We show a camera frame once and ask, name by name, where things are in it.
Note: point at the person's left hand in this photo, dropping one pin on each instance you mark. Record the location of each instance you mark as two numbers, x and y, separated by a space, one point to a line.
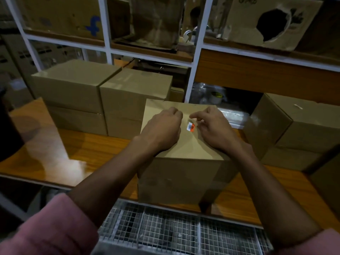
162 132

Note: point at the person's right hand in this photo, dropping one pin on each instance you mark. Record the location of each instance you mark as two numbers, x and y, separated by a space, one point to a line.
217 130

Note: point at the black plastic bucket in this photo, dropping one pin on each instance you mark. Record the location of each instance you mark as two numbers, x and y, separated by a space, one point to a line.
9 130

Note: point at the person's left forearm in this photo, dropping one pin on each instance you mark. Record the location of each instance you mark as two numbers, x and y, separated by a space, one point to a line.
106 183

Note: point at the person's right forearm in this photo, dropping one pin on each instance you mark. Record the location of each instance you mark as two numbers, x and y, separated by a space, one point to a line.
276 201

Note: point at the Pico box with hole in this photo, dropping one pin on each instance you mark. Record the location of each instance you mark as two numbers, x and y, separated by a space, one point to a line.
244 23

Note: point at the crumpled brown cardboard box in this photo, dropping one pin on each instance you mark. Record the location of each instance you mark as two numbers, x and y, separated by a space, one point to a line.
156 21

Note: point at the dark brown cardboard box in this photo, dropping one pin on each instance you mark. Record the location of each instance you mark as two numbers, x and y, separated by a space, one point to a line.
324 31

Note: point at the stack of large appliance cartons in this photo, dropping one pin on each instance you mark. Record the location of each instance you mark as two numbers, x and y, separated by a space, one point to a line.
16 66

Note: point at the white plastic pack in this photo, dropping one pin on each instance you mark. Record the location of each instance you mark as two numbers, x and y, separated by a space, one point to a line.
233 116

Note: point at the white tape roll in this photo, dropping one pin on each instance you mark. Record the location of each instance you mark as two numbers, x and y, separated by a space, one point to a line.
216 98

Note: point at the clear crumpled plastic bag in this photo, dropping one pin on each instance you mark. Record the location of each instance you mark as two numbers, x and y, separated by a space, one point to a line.
200 92

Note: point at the wooden drawer panel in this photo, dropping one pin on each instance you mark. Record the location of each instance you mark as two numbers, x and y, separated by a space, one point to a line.
265 74

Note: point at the white metal shelf rack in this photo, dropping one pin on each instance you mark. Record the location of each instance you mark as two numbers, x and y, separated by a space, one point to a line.
105 29

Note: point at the pink left shirt sleeve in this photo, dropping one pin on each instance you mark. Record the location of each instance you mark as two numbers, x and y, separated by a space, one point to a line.
53 228

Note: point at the pink shirt sleeve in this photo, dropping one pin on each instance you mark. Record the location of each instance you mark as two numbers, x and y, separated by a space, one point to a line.
53 228
313 244

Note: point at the pink right shirt sleeve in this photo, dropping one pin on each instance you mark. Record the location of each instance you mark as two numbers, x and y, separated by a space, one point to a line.
313 244

